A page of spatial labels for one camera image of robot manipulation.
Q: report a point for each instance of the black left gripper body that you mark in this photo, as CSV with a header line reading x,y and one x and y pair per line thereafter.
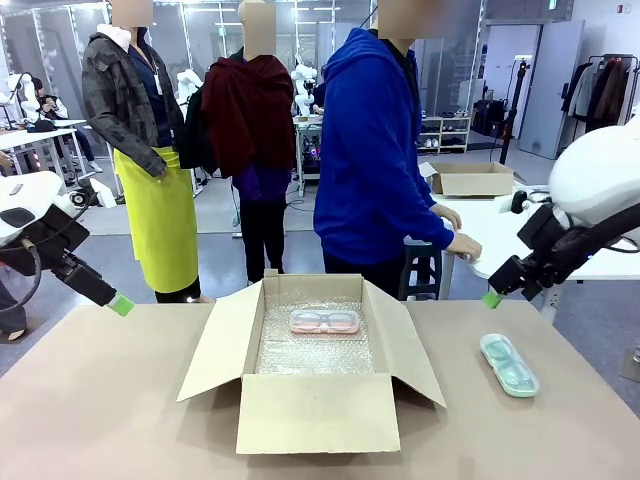
x,y
57,240

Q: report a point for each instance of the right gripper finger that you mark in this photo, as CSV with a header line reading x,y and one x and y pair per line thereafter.
x,y
501,272
514,280

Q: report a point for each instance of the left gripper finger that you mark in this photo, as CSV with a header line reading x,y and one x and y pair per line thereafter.
x,y
112,295
102,300

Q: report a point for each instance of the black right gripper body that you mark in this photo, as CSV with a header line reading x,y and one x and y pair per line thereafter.
x,y
545,240

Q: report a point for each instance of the mint green glasses case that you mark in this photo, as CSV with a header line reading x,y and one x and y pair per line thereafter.
x,y
510,367

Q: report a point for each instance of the cardboard box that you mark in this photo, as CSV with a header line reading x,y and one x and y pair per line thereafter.
x,y
475,182
315,415

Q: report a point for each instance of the pink glasses case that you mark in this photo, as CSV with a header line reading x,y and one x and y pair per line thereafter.
x,y
325,325

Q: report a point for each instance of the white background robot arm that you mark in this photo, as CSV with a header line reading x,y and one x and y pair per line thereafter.
x,y
189,82
27,92
304,85

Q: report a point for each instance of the person's right forearm blue sleeve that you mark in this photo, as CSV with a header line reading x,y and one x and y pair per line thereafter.
x,y
420,225

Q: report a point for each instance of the person's right hand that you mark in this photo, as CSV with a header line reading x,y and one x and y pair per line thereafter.
x,y
465,246

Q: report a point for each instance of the person's left hand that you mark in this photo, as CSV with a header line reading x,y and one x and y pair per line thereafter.
x,y
449,215

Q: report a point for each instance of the white table with rounded corners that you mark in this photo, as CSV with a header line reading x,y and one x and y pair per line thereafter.
x,y
500,240

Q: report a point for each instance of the black stool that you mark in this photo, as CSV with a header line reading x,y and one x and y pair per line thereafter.
x,y
424,270

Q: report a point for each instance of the leg in dark trousers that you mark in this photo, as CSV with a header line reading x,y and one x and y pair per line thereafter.
x,y
10,310

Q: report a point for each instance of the white desk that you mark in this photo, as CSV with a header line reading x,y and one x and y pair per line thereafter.
x,y
30,137

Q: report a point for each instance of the black tripod stand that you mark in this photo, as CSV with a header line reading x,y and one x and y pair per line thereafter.
x,y
511,125

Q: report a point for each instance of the seated person with dark hair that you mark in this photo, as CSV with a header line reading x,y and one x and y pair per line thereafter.
x,y
50,105

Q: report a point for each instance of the black equipment cases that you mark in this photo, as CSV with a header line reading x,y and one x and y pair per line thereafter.
x,y
487,117

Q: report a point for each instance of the wooden shoe rack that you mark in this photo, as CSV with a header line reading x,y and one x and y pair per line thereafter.
x,y
445,135

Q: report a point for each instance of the mannequin camouflage jacket yellow skirt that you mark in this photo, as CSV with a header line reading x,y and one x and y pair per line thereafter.
x,y
125,110

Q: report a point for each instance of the grey open door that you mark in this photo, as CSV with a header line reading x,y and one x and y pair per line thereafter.
x,y
550,90

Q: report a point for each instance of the clothes rack with coats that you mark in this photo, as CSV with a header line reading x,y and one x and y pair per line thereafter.
x,y
605,95

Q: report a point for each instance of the black bag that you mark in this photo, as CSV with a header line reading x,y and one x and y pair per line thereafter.
x,y
192,140

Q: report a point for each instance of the person in blue hoodie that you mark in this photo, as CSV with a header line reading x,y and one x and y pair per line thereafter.
x,y
365,150

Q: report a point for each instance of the bubble wrap sheet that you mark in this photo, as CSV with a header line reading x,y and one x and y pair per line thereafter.
x,y
310,357

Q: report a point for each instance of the mannequin with maroon garment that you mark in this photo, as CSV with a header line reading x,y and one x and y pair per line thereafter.
x,y
250,115

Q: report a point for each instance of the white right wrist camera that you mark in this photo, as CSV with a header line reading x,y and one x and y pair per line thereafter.
x,y
515,202

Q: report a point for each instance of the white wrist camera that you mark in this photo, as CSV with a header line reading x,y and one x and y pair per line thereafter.
x,y
515,202
100,192

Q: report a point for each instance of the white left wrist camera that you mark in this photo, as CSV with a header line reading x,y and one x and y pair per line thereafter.
x,y
100,192

